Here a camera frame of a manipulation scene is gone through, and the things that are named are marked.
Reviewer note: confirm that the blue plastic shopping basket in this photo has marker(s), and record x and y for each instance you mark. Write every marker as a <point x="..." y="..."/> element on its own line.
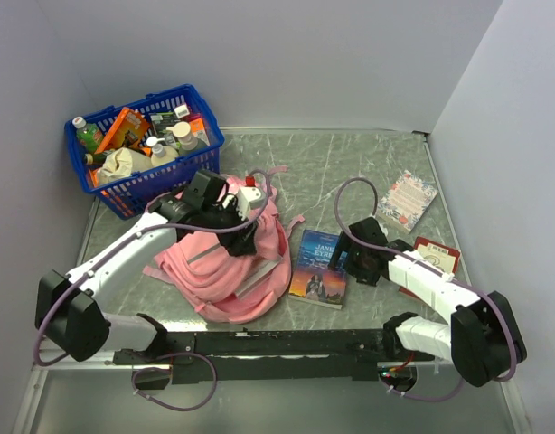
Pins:
<point x="129" y="196"/>

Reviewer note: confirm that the floral pink notebook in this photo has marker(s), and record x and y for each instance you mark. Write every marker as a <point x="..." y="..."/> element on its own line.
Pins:
<point x="406" y="201"/>

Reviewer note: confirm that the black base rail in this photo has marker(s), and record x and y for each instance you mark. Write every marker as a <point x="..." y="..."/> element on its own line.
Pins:
<point x="357" y="354"/>

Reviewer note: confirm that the grey pump bottle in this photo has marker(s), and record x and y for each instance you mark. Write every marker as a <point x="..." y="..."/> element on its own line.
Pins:
<point x="187" y="142"/>

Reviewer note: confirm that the orange snack box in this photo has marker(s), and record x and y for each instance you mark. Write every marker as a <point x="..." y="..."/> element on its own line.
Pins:
<point x="127" y="131"/>

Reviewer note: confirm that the green drink bottle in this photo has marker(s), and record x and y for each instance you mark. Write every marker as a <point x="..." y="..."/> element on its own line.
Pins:
<point x="88" y="134"/>

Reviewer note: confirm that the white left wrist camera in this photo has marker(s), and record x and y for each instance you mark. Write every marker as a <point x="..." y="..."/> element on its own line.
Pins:
<point x="249" y="198"/>

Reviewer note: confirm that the pink carton box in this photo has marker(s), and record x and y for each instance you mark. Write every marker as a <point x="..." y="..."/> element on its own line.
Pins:
<point x="198" y="127"/>

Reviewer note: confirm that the cream lotion bottle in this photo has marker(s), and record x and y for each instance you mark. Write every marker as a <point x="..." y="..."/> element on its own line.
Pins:
<point x="161" y="153"/>

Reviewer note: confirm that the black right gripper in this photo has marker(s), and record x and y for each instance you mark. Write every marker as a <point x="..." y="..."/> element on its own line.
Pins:
<point x="347" y="244"/>

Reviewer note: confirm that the white coffee cover book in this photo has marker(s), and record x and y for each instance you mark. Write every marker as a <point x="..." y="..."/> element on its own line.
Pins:
<point x="258" y="271"/>

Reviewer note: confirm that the beige cloth bag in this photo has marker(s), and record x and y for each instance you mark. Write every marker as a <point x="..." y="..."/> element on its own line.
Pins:
<point x="121" y="164"/>

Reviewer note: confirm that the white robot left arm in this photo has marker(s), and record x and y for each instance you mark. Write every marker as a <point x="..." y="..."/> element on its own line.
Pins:
<point x="70" y="307"/>

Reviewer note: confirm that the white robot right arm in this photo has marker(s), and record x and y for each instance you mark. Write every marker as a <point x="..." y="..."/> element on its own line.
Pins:
<point x="477" y="333"/>

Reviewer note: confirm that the red framed card book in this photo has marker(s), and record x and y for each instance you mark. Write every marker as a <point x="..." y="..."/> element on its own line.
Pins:
<point x="439" y="255"/>

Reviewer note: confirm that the pink student backpack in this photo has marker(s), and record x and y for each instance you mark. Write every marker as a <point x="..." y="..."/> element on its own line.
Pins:
<point x="205" y="273"/>

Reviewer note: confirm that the black packaged box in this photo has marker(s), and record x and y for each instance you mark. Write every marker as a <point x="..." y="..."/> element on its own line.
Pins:
<point x="160" y="121"/>

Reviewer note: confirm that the blue Jane Eyre book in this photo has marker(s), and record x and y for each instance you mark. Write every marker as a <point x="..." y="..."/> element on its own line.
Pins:
<point x="312" y="280"/>

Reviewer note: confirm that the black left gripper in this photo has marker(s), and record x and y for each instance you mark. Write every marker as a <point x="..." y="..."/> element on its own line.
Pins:
<point x="239" y="242"/>

